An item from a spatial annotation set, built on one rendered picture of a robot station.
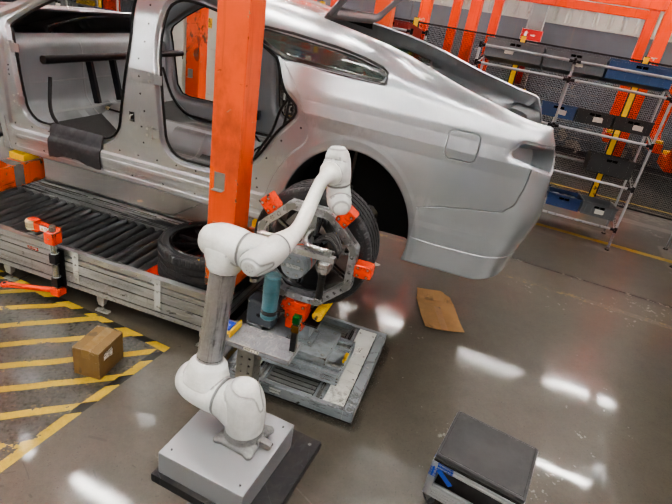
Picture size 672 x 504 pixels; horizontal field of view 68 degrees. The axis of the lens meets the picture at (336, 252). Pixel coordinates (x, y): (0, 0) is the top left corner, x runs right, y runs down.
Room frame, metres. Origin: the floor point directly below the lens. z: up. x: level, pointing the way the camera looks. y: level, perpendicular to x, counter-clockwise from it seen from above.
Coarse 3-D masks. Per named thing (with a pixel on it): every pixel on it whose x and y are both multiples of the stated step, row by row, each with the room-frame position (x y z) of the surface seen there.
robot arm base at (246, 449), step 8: (264, 424) 1.52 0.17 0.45; (224, 432) 1.44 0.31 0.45; (264, 432) 1.48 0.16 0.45; (272, 432) 1.50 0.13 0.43; (216, 440) 1.42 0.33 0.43; (224, 440) 1.42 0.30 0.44; (232, 440) 1.40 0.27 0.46; (256, 440) 1.42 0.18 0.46; (264, 440) 1.43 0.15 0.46; (232, 448) 1.39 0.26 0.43; (240, 448) 1.39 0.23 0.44; (248, 448) 1.39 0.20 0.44; (256, 448) 1.41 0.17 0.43; (264, 448) 1.42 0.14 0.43; (248, 456) 1.36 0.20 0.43
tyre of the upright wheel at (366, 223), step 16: (288, 192) 2.42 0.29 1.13; (304, 192) 2.39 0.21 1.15; (352, 192) 2.52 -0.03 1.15; (368, 208) 2.50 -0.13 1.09; (256, 224) 2.45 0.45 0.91; (352, 224) 2.32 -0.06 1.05; (368, 224) 2.39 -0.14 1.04; (368, 240) 2.31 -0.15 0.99; (368, 256) 2.30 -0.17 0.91; (352, 288) 2.31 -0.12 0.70
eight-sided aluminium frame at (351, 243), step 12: (288, 204) 2.32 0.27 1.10; (300, 204) 2.30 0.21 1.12; (276, 216) 2.33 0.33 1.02; (324, 216) 2.27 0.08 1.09; (336, 216) 2.27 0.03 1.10; (264, 228) 2.35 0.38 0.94; (336, 228) 2.26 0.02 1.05; (348, 228) 2.30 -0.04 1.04; (348, 240) 2.24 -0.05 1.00; (348, 264) 2.23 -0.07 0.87; (348, 276) 2.23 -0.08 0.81; (288, 288) 2.35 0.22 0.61; (336, 288) 2.24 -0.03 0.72; (348, 288) 2.23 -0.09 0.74; (300, 300) 2.29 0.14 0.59; (312, 300) 2.27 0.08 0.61; (324, 300) 2.26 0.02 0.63
